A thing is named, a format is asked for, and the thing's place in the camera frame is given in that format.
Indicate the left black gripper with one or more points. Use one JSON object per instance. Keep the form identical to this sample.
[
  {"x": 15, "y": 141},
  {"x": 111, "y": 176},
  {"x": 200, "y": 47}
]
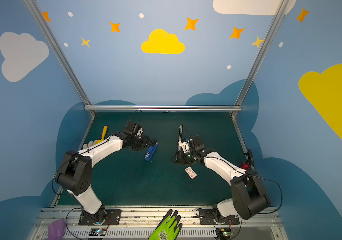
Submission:
[{"x": 144, "y": 142}]

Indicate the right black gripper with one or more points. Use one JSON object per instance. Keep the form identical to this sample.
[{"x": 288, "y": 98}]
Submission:
[{"x": 182, "y": 156}]

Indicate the red white staple box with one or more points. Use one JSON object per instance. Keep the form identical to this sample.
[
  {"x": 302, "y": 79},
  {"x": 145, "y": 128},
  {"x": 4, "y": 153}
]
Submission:
[{"x": 191, "y": 172}]

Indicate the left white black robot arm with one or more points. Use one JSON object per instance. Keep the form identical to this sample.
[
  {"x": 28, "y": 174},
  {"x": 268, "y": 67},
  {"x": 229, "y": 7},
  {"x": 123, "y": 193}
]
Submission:
[{"x": 75, "y": 172}]

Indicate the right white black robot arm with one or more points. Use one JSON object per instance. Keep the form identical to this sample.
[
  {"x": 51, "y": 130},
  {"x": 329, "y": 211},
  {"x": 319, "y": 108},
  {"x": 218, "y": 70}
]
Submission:
[{"x": 249, "y": 196}]

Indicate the yellow plastic scoop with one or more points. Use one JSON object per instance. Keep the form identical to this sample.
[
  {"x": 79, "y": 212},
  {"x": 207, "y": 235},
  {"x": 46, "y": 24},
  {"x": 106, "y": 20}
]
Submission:
[{"x": 105, "y": 128}]

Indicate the white fabric glove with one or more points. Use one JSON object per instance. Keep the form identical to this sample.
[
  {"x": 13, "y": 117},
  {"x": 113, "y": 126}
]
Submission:
[{"x": 88, "y": 145}]

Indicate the red emergency stop button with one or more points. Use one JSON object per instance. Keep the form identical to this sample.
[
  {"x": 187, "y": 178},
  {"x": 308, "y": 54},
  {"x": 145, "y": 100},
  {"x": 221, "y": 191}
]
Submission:
[{"x": 245, "y": 165}]

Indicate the green black work glove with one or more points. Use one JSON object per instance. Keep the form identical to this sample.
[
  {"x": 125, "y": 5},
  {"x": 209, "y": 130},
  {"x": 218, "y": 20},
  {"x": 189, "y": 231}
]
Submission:
[{"x": 169, "y": 227}]

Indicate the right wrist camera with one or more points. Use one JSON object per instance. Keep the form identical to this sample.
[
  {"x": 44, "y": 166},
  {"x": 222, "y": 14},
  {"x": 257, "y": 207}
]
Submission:
[{"x": 193, "y": 144}]

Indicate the aluminium frame crossbar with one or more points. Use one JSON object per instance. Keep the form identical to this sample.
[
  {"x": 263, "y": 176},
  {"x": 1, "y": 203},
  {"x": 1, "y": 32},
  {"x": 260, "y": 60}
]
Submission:
[{"x": 127, "y": 108}]

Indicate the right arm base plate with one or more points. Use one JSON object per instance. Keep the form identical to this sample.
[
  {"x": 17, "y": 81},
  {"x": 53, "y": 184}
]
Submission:
[{"x": 213, "y": 217}]

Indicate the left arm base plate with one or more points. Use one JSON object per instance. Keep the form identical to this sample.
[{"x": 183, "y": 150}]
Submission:
[{"x": 113, "y": 216}]

